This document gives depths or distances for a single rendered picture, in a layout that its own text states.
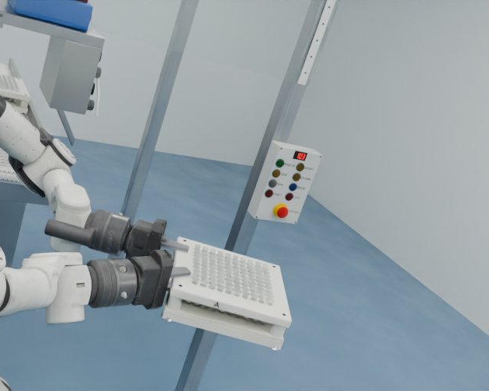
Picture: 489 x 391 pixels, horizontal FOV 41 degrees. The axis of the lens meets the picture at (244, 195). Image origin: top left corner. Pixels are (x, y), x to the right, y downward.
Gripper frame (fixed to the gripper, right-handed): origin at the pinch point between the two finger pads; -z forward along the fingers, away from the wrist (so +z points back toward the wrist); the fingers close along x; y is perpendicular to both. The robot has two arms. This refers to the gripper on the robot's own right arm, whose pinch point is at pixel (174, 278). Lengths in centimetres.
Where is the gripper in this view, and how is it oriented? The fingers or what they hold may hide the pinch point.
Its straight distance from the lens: 130.4
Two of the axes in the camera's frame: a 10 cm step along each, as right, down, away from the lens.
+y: 5.7, 4.2, -7.1
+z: -7.7, -0.2, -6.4
